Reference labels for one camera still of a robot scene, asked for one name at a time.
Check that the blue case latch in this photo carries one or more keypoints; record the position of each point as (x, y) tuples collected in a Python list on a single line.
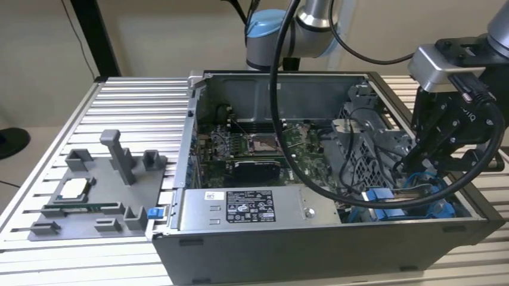
[(154, 214)]

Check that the black RAM slot bank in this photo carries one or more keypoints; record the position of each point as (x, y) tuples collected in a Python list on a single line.
[(257, 125)]

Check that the CPU socket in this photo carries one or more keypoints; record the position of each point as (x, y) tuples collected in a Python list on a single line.
[(262, 143)]

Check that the grey parts rack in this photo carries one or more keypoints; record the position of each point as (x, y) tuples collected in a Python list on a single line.
[(103, 190)]

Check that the hard disk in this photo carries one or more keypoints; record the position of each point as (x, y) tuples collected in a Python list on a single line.
[(380, 195)]

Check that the blue plastic bay bracket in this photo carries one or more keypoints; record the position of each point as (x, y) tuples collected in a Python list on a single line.
[(389, 214)]

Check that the green RAM stick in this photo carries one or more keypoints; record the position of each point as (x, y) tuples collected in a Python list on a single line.
[(94, 206)]

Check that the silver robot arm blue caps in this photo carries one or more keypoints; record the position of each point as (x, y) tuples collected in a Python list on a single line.
[(266, 44)]

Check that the black upright frame post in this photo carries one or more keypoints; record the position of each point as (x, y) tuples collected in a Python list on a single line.
[(99, 38)]

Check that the silver CPU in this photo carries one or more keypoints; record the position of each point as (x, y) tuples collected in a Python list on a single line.
[(74, 189)]

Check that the black power supply label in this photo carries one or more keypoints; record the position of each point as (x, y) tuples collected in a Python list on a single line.
[(250, 206)]

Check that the green motherboard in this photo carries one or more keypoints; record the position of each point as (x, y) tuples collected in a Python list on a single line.
[(306, 158)]

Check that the black graphics card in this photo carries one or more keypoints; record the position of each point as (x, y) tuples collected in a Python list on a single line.
[(257, 170)]

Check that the black round stand base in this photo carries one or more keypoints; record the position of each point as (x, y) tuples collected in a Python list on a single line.
[(14, 143)]

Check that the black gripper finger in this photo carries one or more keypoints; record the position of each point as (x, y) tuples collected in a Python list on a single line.
[(417, 156), (461, 159)]

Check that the grey perforated drive cage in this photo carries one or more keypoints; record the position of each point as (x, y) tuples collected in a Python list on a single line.
[(350, 131)]

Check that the dark grey open PC case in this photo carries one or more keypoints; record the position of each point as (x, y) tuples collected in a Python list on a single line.
[(278, 256)]

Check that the silver power supply unit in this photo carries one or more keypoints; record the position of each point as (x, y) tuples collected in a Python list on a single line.
[(199, 214)]

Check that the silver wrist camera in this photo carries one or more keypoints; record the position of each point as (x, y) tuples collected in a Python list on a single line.
[(437, 68)]

